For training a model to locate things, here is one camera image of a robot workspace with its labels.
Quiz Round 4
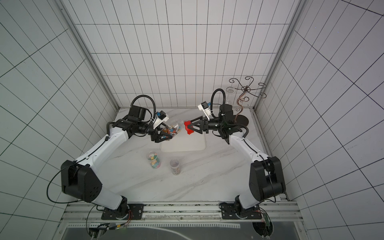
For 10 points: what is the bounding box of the red jar lid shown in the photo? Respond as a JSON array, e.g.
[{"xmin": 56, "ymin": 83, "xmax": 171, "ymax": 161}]
[{"xmin": 184, "ymin": 121, "xmax": 194, "ymax": 135}]

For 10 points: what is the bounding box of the clear lollipop jar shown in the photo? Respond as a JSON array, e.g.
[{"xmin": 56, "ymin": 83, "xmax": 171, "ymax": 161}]
[{"xmin": 162, "ymin": 120, "xmax": 184, "ymax": 137}]

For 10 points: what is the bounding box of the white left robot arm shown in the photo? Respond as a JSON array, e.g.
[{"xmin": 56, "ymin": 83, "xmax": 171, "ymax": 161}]
[{"xmin": 60, "ymin": 103, "xmax": 172, "ymax": 216}]

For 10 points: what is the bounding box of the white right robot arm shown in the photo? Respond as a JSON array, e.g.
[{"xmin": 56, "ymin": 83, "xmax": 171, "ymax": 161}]
[{"xmin": 187, "ymin": 89, "xmax": 286, "ymax": 211}]

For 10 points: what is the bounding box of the jar of pastel candies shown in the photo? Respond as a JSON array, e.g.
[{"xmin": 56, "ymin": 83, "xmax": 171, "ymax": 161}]
[{"xmin": 147, "ymin": 152, "xmax": 161, "ymax": 169}]

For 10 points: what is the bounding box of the jar of small dark candies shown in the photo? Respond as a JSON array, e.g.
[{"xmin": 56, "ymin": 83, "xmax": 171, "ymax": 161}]
[{"xmin": 170, "ymin": 159, "xmax": 181, "ymax": 175}]

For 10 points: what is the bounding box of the white plastic tray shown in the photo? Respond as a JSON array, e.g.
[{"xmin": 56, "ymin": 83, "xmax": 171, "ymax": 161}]
[{"xmin": 160, "ymin": 129, "xmax": 207, "ymax": 153}]

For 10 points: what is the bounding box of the clear hanging wine glass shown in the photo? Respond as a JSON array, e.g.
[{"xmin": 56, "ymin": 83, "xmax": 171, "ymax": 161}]
[{"xmin": 225, "ymin": 87, "xmax": 237, "ymax": 105}]

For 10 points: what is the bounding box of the copper wine glass rack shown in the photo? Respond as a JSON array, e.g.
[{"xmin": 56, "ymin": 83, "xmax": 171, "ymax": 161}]
[{"xmin": 229, "ymin": 76, "xmax": 267, "ymax": 127}]

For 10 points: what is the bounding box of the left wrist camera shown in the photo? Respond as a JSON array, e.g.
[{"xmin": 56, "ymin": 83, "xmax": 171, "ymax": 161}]
[{"xmin": 153, "ymin": 111, "xmax": 169, "ymax": 129}]

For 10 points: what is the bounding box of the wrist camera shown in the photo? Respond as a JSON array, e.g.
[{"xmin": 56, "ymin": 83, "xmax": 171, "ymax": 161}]
[
  {"xmin": 153, "ymin": 111, "xmax": 169, "ymax": 129},
  {"xmin": 198, "ymin": 102, "xmax": 212, "ymax": 120}
]

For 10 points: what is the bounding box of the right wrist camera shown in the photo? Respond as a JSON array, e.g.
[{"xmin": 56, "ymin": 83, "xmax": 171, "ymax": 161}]
[{"xmin": 198, "ymin": 102, "xmax": 212, "ymax": 120}]

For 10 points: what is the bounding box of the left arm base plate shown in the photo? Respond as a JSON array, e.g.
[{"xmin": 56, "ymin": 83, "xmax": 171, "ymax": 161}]
[{"xmin": 101, "ymin": 204, "xmax": 145, "ymax": 220}]

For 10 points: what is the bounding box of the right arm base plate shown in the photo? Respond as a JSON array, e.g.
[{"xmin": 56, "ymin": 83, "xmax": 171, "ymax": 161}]
[{"xmin": 219, "ymin": 202, "xmax": 263, "ymax": 220}]

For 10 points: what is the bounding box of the aluminium mounting rail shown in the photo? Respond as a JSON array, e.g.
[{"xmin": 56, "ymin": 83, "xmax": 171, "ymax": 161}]
[{"xmin": 62, "ymin": 202, "xmax": 304, "ymax": 224}]

